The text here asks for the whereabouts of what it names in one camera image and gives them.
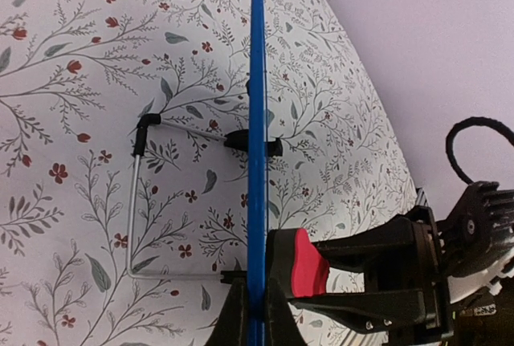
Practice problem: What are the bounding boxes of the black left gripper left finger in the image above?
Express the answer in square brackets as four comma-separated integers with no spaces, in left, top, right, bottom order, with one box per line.
[205,279,248,346]

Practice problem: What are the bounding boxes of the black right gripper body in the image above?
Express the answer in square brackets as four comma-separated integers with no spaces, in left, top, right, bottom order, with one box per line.
[405,205,457,346]

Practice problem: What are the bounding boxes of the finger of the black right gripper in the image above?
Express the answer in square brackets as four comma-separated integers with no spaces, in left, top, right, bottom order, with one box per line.
[267,217,414,282]
[287,288,427,328]

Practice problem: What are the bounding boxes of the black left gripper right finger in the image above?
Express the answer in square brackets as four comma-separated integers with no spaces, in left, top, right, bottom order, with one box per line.
[264,279,307,346]

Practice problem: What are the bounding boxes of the red whiteboard eraser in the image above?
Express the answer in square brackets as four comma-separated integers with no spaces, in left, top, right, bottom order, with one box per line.
[291,229,330,298]

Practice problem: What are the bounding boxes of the blue framed whiteboard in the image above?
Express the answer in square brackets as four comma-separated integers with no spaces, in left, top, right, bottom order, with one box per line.
[247,0,267,346]

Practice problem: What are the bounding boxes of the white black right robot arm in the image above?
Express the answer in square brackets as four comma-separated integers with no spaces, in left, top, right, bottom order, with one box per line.
[266,181,513,345]

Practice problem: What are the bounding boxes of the floral patterned table mat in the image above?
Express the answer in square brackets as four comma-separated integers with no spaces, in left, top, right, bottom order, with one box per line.
[1,0,416,345]

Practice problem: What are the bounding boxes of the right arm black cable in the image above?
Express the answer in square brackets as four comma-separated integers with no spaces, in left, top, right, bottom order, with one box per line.
[445,116,514,185]

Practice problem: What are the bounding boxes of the wire whiteboard stand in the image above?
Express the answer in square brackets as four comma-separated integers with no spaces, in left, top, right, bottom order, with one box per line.
[124,112,284,285]

